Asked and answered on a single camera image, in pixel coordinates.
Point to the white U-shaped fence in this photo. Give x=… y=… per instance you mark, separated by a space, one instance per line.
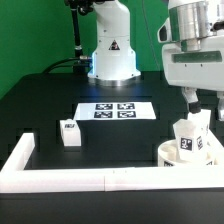
x=15 y=178

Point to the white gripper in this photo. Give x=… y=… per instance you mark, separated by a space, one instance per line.
x=202 y=69

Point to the white marker tag sheet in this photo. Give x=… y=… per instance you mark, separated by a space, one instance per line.
x=115 y=111

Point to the white round stool seat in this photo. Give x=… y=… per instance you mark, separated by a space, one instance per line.
x=169 y=155

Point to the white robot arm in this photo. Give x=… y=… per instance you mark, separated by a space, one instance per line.
x=114 y=61

